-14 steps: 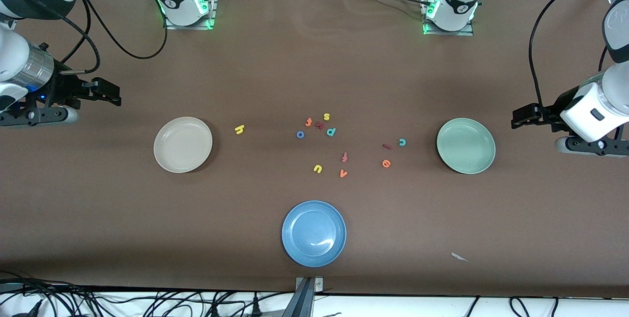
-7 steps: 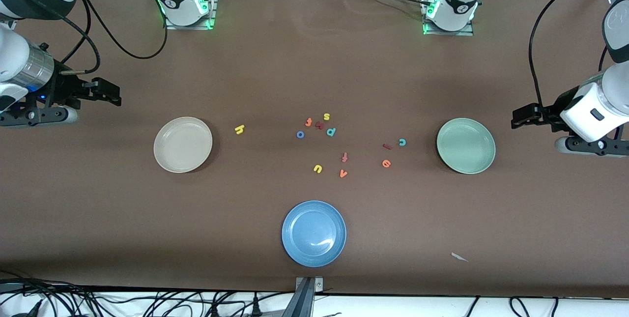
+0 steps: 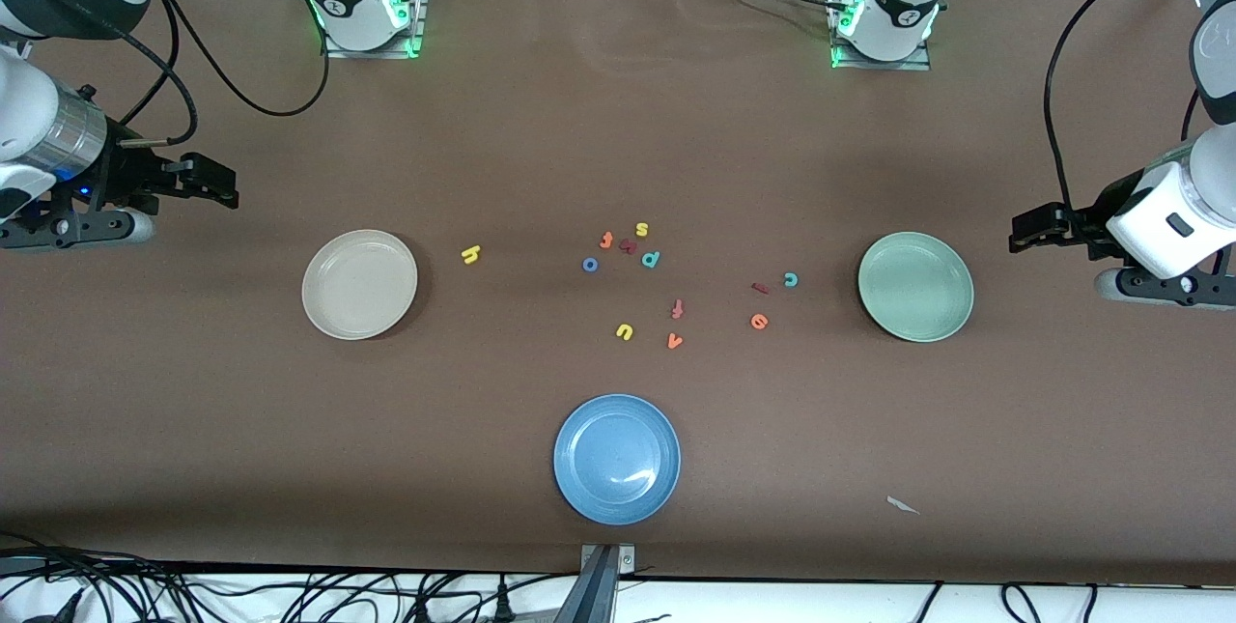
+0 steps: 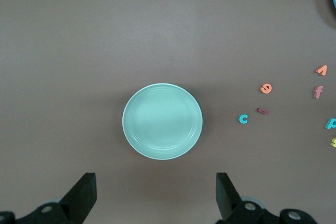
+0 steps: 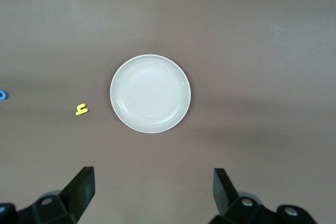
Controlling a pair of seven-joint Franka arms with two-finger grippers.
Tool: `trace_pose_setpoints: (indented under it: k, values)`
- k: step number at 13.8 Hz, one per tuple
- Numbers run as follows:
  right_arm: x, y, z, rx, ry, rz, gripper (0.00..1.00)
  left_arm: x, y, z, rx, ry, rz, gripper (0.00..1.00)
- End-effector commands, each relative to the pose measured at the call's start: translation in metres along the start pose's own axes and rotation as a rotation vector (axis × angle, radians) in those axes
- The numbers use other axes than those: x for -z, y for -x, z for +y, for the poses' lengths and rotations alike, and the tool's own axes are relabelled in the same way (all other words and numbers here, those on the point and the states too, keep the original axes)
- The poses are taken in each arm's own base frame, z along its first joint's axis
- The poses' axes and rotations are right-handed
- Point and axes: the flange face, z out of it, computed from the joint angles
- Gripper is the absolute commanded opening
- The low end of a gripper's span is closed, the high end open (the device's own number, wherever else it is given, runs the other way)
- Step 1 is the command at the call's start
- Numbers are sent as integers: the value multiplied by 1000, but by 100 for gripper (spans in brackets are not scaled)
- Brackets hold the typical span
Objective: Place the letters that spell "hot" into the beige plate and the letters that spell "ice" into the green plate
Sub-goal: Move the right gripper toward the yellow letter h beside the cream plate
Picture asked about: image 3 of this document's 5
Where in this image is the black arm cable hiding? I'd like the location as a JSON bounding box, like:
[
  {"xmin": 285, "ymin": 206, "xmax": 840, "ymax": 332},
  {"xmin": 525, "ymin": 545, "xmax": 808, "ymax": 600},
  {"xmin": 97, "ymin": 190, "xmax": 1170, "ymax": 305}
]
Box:
[
  {"xmin": 1041, "ymin": 0, "xmax": 1236, "ymax": 218},
  {"xmin": 92, "ymin": 0, "xmax": 332, "ymax": 149}
]

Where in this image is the green plate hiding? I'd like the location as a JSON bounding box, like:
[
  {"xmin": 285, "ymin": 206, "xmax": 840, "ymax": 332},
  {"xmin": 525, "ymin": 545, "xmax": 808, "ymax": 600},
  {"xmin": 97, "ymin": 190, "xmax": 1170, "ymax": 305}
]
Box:
[{"xmin": 857, "ymin": 231, "xmax": 975, "ymax": 344}]

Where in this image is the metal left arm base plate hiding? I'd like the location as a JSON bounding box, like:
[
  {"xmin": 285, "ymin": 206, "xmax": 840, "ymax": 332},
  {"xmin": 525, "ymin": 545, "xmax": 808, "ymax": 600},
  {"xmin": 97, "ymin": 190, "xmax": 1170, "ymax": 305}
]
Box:
[{"xmin": 830, "ymin": 0, "xmax": 934, "ymax": 72}]

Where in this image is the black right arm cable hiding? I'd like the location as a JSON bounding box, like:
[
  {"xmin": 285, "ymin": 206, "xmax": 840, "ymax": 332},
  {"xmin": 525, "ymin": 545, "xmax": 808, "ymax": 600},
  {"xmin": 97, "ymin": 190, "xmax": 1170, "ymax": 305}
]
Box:
[{"xmin": 92, "ymin": 0, "xmax": 332, "ymax": 149}]

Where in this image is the beige brown plate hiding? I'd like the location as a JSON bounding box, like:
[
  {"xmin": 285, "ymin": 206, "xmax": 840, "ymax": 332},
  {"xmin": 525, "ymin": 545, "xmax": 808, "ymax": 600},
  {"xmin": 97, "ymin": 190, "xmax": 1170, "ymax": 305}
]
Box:
[{"xmin": 301, "ymin": 229, "xmax": 419, "ymax": 342}]

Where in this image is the blue plate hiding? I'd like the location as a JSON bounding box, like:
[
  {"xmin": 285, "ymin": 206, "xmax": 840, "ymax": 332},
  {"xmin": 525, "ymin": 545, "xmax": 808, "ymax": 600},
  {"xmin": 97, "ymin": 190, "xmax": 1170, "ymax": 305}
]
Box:
[{"xmin": 553, "ymin": 394, "xmax": 682, "ymax": 526}]

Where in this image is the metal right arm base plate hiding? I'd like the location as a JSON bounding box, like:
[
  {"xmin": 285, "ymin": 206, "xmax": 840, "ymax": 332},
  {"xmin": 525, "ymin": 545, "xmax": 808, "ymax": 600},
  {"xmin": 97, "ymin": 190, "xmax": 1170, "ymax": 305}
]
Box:
[{"xmin": 323, "ymin": 0, "xmax": 428, "ymax": 60}]

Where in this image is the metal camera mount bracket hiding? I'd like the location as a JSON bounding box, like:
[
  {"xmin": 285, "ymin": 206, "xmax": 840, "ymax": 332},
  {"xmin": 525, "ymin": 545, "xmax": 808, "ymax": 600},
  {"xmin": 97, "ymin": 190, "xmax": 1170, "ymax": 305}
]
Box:
[{"xmin": 555, "ymin": 544, "xmax": 636, "ymax": 623}]

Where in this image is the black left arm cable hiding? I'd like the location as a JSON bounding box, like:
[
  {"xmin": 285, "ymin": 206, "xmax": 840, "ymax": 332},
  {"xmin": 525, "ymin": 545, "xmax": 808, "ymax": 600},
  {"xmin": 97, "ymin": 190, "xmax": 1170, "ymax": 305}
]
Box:
[{"xmin": 1041, "ymin": 0, "xmax": 1236, "ymax": 218}]

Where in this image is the brown table cover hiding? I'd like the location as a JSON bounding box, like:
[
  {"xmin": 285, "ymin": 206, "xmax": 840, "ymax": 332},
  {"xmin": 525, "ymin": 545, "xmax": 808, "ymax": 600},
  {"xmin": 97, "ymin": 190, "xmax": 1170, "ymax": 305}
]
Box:
[{"xmin": 0, "ymin": 0, "xmax": 1236, "ymax": 587}]

